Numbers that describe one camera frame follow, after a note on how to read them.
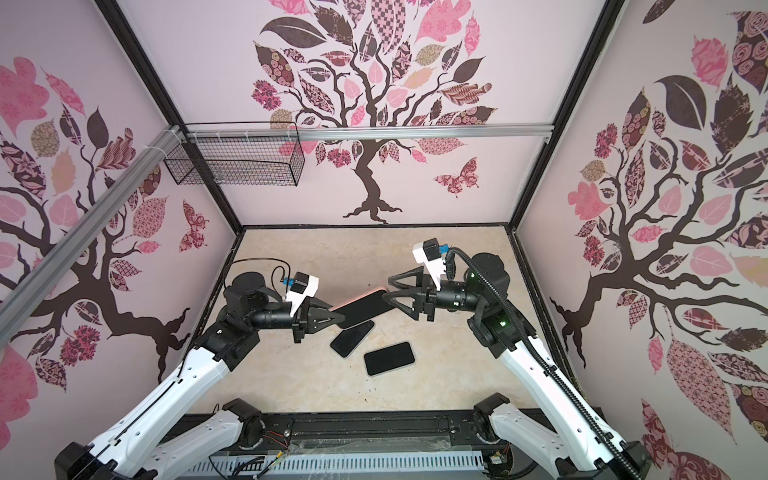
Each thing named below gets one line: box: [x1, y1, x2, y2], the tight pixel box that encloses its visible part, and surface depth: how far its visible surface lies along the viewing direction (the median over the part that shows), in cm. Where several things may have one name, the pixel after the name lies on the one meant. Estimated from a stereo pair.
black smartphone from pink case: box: [334, 290, 394, 328], surface depth 62 cm
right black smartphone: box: [364, 342, 415, 376], surface depth 88 cm
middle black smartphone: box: [330, 320, 374, 358], surface depth 91 cm
